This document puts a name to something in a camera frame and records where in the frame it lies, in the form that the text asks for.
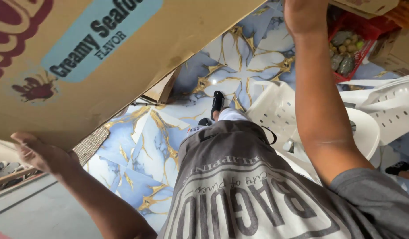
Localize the black strap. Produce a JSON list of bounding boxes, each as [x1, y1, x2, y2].
[[260, 125, 277, 145]]

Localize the large printed cardboard box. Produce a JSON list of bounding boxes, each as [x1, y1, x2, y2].
[[0, 0, 268, 151]]

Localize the wooden shoe rack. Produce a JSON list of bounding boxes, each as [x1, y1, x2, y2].
[[0, 159, 39, 191]]

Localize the brown cardboard box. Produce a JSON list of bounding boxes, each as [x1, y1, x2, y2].
[[330, 0, 401, 19], [369, 27, 409, 77]]

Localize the white plastic chair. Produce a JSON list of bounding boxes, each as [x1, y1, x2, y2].
[[337, 73, 409, 146], [246, 81, 381, 186]]

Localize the grey printed t-shirt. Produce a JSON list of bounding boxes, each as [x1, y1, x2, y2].
[[157, 120, 409, 239]]

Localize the person's right hand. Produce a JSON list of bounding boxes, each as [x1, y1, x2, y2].
[[283, 0, 330, 38]]

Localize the white shorts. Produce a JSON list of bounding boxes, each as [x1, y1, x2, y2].
[[186, 108, 250, 138]]

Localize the red crate of vegetables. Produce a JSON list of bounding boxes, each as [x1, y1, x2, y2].
[[327, 12, 399, 83]]

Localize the grey woven doormat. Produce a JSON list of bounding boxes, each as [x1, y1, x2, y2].
[[72, 125, 110, 167]]

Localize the person's left hand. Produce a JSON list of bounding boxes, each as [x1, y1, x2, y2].
[[11, 132, 81, 177]]

